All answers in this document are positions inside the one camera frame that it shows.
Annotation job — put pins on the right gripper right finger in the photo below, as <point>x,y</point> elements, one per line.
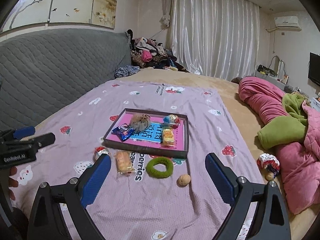
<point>270,220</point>

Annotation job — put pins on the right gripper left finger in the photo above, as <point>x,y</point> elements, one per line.
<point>46,219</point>

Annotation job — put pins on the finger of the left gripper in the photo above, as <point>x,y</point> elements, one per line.
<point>17,134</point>
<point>33,144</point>

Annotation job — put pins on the red white blue toy egg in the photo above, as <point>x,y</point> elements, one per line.
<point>100,151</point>

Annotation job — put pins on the walnut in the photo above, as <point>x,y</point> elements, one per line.
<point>183,180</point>

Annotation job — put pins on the orange packaged rice cracker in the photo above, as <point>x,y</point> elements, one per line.
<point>123,163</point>

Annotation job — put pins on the blue oreo cookie packet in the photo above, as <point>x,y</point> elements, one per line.
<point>123,132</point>

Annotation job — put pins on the beige mesh drawstring pouch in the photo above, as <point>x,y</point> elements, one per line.
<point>140,122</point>

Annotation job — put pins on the green fuzzy hair scrunchie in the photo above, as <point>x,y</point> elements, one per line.
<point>159,168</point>

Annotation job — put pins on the yellow packaged corn snack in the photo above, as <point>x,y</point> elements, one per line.
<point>168,136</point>

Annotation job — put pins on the person's left hand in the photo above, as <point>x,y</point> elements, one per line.
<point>12,182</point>

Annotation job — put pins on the small red white doll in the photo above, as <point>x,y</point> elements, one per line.
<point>270,164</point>

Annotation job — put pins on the pink quilted duvet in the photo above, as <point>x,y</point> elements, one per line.
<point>299,161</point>

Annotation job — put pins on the grey quilted headboard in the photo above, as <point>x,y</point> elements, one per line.
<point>44,71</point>

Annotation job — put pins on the green fleece blanket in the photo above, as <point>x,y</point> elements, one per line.
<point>288,128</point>

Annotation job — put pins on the purple strawberry print bedsheet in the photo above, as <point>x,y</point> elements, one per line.
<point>138,206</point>

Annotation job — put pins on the blue patterned cloth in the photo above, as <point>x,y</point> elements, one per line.
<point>126,71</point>

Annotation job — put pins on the pink and blue book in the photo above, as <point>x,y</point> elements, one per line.
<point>152,137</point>

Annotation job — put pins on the dark shallow box tray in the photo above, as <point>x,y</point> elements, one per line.
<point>166,152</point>

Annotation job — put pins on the pile of clothes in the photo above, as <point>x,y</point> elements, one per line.
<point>148,53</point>

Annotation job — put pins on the white satin curtain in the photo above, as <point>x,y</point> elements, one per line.
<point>216,38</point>

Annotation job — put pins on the white air conditioner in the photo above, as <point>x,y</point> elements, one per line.
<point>290,23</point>

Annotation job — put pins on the black wall television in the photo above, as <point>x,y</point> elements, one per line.
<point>314,68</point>

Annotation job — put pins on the floral wall painting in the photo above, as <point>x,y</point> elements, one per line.
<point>27,12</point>

